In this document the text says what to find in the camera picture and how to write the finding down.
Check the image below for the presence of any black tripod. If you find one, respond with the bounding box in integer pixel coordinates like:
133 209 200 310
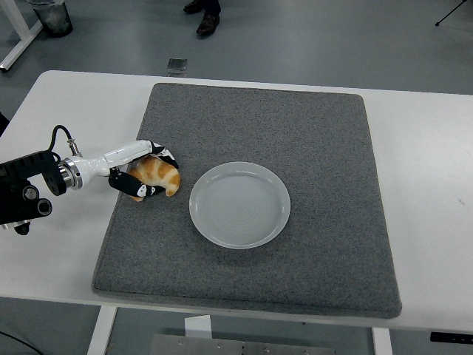
435 0 473 27

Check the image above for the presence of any grey waste bin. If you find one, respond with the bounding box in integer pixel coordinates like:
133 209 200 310
29 0 74 38

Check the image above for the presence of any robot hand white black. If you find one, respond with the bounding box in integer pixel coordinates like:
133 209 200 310
75 138 181 201

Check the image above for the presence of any white table centre bracket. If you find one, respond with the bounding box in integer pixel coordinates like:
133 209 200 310
183 314 213 339

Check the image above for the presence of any white desk frame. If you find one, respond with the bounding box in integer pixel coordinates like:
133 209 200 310
0 0 44 73

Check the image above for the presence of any pale grey round plate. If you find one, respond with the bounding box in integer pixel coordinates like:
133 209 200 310
188 160 292 249

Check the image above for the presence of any grey felt mat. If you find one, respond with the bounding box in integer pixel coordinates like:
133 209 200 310
91 81 403 320

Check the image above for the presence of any black table control panel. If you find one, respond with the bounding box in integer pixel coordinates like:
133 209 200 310
429 331 473 343

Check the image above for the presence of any croissant bread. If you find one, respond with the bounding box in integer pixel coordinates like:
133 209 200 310
127 155 182 203

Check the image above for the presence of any person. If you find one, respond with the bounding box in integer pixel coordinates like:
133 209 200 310
183 0 222 37

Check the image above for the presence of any metal floor socket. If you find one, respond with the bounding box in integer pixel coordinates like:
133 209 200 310
167 58 188 78

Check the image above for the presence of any black floor cable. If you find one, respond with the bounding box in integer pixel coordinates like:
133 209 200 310
0 328 36 355

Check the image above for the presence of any grey metal plate with screws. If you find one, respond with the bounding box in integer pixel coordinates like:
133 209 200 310
149 334 337 355

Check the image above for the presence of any white table leg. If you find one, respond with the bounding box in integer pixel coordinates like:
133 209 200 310
371 327 393 355
86 306 118 355

